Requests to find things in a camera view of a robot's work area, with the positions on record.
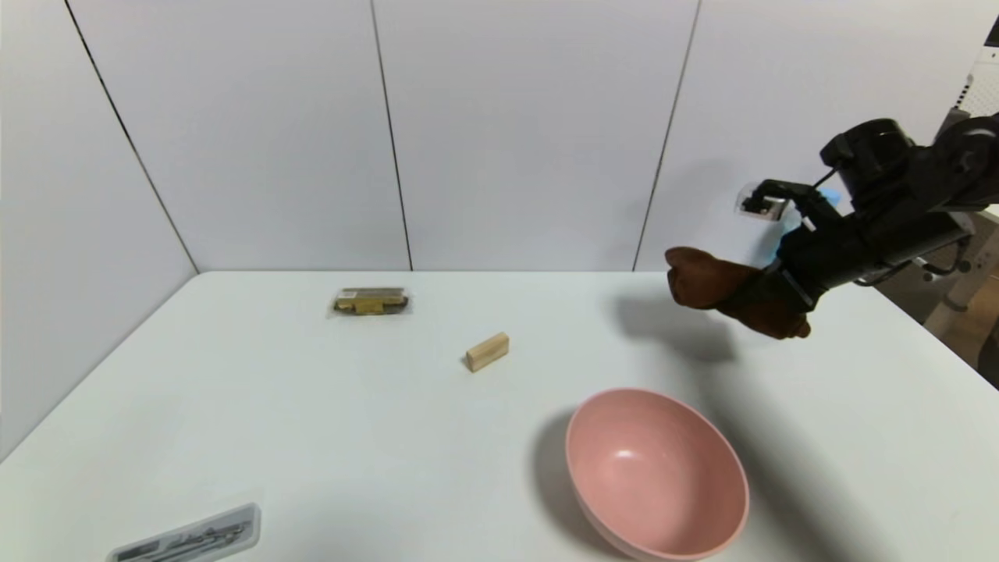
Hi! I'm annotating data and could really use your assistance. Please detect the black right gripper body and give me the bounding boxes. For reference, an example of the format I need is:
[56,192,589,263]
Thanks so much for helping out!
[763,219,869,315]

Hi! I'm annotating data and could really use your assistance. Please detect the brown plush toy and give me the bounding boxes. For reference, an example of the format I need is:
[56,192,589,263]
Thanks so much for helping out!
[665,247,812,341]

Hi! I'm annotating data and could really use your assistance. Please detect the pink plastic bowl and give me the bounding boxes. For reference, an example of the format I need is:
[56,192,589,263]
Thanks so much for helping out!
[564,388,751,561]

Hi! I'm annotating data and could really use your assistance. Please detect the clear water bottle blue cap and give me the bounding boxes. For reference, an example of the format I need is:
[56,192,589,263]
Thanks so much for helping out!
[769,187,842,268]

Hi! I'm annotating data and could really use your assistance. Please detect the white side desk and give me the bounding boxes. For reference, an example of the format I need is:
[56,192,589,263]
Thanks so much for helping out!
[873,205,999,325]

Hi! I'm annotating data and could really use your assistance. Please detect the grey stand with knob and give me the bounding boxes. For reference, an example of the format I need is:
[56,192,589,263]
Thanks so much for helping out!
[921,226,999,338]

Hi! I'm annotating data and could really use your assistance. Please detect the small wooden block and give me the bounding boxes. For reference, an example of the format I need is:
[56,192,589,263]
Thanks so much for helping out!
[466,333,510,373]

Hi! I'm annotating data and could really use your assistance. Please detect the white pegboard panel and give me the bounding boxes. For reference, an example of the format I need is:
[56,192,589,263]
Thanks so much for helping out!
[948,43,999,130]

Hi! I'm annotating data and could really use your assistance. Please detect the clear packet with gold snacks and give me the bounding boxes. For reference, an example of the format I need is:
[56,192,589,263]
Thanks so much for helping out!
[333,287,412,318]

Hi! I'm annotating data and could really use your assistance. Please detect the clear plastic tool case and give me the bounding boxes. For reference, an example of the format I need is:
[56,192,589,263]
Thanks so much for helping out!
[106,503,261,562]

